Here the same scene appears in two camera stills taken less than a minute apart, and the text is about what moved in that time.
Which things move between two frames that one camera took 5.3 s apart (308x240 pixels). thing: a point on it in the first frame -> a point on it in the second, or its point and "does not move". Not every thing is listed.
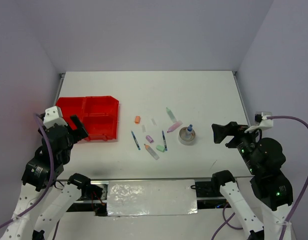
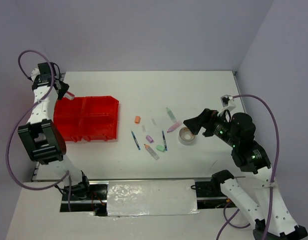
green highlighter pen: (171, 115) does not move
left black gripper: (80, 129) -> (65, 87)
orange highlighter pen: (151, 152) does not move
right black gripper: (219, 131) -> (206, 118)
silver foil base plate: (146, 197) does not move
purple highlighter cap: (148, 137) does not move
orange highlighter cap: (137, 120) does not move
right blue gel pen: (164, 141) does not move
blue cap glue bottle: (189, 131) -> (69, 95)
